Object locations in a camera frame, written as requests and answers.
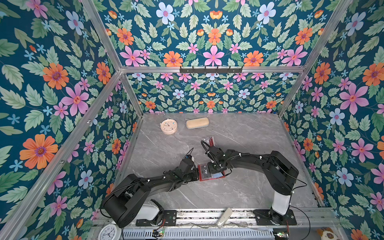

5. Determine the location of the dark grey credit card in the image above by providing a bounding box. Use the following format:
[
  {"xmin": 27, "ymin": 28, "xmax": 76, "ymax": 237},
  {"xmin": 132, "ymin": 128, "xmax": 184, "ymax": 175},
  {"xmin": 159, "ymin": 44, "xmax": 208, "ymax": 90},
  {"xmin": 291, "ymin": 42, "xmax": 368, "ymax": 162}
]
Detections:
[{"xmin": 200, "ymin": 165, "xmax": 212, "ymax": 180}]

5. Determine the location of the red card holder wallet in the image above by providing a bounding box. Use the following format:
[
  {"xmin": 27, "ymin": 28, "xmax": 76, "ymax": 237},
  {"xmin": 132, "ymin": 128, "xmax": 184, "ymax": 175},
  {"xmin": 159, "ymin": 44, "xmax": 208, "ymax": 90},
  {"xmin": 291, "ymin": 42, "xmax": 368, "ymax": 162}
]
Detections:
[{"xmin": 198, "ymin": 164, "xmax": 225, "ymax": 182}]

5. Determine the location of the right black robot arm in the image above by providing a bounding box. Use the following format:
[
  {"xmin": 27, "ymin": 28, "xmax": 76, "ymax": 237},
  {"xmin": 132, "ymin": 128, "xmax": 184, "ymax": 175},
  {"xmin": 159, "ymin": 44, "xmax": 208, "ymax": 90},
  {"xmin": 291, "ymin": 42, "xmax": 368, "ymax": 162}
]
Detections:
[{"xmin": 199, "ymin": 141, "xmax": 299, "ymax": 225}]

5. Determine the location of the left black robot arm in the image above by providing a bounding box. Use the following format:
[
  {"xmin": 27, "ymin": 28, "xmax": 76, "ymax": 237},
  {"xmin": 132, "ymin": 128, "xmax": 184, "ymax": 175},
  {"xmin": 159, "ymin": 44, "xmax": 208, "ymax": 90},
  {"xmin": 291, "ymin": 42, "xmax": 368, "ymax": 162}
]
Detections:
[{"xmin": 101, "ymin": 154, "xmax": 199, "ymax": 228}]

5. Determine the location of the white remote control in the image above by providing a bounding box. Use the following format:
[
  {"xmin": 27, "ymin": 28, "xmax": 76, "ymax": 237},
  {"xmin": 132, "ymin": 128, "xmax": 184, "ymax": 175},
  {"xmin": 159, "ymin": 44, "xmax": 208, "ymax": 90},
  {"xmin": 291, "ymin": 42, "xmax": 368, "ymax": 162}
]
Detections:
[{"xmin": 216, "ymin": 208, "xmax": 233, "ymax": 229}]

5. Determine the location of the pink round clock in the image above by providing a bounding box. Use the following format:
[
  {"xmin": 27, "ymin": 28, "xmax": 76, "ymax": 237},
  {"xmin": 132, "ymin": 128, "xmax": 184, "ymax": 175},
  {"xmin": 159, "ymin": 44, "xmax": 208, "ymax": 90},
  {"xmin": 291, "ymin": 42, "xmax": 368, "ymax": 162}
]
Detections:
[{"xmin": 160, "ymin": 119, "xmax": 178, "ymax": 135}]

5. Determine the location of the white alarm clock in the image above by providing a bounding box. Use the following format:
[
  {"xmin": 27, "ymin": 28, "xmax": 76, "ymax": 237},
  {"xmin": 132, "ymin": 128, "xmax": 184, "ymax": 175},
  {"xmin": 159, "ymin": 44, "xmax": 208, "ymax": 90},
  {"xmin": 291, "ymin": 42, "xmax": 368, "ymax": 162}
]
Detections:
[{"xmin": 98, "ymin": 224, "xmax": 122, "ymax": 240}]

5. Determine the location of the plush toy animal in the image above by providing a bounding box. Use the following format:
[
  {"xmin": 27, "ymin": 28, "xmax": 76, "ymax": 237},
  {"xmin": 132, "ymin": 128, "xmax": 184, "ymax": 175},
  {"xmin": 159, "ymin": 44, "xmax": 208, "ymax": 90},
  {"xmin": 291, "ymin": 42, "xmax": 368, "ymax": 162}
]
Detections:
[{"xmin": 317, "ymin": 228, "xmax": 340, "ymax": 240}]

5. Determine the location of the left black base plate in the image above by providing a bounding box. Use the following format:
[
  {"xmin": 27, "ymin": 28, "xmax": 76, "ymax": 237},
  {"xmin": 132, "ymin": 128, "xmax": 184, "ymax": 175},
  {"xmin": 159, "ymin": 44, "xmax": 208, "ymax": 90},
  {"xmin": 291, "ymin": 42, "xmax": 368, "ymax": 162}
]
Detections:
[{"xmin": 135, "ymin": 210, "xmax": 177, "ymax": 228}]

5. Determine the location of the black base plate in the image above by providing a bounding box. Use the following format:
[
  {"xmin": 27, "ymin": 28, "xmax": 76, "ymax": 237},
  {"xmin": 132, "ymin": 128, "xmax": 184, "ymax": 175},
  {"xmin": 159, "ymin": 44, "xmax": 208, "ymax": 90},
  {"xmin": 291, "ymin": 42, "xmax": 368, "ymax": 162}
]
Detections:
[
  {"xmin": 253, "ymin": 209, "xmax": 298, "ymax": 226},
  {"xmin": 135, "ymin": 210, "xmax": 177, "ymax": 228}
]

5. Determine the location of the white perforated cable duct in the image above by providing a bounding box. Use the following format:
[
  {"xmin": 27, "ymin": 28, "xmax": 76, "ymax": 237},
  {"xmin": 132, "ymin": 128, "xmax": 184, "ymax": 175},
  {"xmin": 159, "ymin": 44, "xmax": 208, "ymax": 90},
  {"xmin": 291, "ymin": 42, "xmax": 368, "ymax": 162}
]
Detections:
[{"xmin": 123, "ymin": 229, "xmax": 275, "ymax": 240}]

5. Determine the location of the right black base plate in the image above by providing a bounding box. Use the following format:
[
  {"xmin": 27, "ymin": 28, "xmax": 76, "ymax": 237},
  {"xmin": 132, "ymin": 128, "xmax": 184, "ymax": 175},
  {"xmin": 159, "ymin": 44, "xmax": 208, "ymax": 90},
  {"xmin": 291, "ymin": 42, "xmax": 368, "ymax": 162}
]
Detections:
[{"xmin": 253, "ymin": 209, "xmax": 298, "ymax": 226}]

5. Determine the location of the black hook rail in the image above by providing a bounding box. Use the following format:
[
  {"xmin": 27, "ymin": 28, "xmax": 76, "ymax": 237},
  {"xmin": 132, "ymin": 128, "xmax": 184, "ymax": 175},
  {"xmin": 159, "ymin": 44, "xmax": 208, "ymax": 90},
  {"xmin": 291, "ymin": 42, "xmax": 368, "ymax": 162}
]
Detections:
[{"xmin": 179, "ymin": 66, "xmax": 243, "ymax": 74}]

